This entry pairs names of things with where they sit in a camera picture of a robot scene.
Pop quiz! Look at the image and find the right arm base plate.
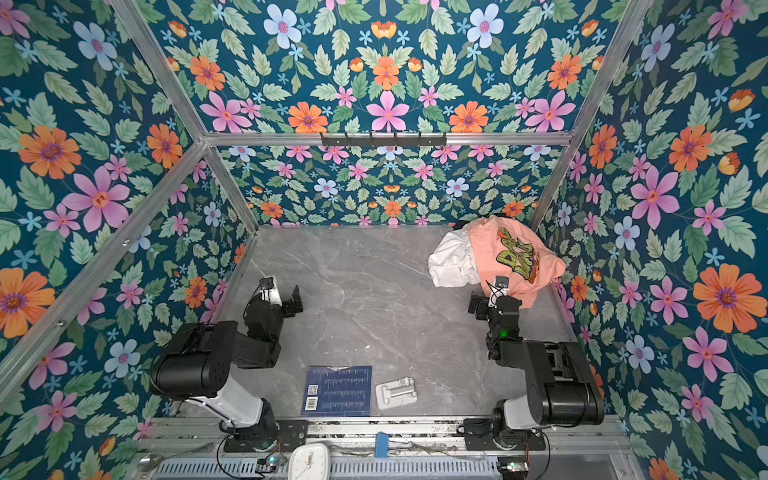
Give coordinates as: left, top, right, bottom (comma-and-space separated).
456, 418, 547, 451

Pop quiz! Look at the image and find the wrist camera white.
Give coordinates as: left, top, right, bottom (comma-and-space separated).
491, 276, 509, 296
256, 276, 283, 306

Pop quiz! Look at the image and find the white vented cable duct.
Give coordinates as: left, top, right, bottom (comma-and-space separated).
149, 457, 502, 479

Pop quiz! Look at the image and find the white square clock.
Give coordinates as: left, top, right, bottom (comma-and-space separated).
287, 443, 331, 480

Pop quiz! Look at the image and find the white plastic bracket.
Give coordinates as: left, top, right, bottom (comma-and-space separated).
374, 377, 418, 411

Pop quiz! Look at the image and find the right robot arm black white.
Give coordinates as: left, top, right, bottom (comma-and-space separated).
462, 294, 605, 450

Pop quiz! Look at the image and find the blue instruction card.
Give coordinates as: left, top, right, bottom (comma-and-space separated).
300, 366, 373, 417

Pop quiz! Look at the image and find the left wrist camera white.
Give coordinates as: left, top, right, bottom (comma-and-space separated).
256, 276, 283, 306

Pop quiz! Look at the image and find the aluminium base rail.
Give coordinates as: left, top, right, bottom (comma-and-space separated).
143, 415, 631, 457

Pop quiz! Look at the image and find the blue tape piece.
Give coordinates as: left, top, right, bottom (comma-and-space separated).
374, 432, 390, 459

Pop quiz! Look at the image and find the pink graphic t-shirt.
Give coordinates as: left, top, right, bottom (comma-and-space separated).
467, 216, 566, 309

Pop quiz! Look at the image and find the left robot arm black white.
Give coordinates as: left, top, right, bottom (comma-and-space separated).
150, 277, 303, 451

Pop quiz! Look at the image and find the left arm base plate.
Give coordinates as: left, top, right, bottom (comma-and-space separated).
223, 420, 309, 453

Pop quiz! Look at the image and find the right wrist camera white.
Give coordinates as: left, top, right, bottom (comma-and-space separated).
491, 276, 509, 296

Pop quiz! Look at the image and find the black hook rail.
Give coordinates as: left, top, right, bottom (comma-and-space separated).
320, 133, 448, 148

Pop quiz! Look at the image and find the small green circuit board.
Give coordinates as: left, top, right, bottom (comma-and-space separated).
257, 454, 285, 473

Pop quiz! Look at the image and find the white cloth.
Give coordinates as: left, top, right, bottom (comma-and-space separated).
428, 230, 480, 288

